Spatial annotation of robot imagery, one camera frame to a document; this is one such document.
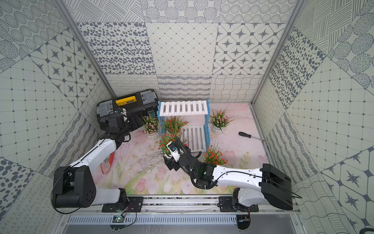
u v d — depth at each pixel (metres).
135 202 0.75
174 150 0.61
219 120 0.92
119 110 0.77
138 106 0.96
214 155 0.76
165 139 0.65
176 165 0.65
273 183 0.40
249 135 1.01
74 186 0.41
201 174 0.57
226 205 0.73
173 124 0.86
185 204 0.76
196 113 0.79
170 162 0.64
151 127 0.88
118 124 0.66
